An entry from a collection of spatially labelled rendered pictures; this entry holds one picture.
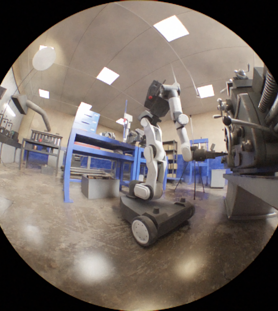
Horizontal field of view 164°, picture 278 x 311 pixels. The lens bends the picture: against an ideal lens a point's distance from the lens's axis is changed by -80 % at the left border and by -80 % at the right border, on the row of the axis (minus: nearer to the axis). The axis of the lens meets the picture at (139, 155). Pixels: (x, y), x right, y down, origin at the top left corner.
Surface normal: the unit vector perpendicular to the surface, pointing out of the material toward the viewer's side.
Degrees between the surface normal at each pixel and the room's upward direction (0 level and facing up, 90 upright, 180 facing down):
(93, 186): 90
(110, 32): 180
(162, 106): 136
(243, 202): 90
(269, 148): 90
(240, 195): 90
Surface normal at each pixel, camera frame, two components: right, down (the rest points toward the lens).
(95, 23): -0.08, 0.99
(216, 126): -0.69, -0.16
